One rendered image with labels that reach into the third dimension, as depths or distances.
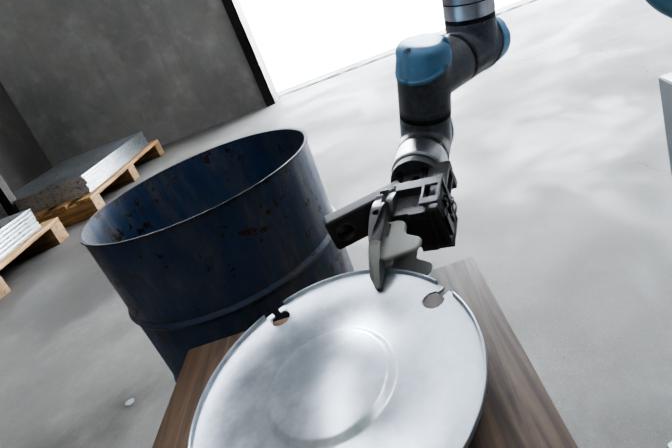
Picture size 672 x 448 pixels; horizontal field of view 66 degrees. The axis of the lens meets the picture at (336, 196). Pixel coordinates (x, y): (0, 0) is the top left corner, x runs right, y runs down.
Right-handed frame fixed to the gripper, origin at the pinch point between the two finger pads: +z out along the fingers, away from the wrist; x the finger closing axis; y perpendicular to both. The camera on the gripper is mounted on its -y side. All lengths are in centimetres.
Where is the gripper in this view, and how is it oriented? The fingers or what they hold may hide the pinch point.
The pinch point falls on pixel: (375, 284)
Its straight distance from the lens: 57.3
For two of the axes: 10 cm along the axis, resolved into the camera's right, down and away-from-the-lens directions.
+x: 3.9, 7.9, 4.8
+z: -2.5, 5.9, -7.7
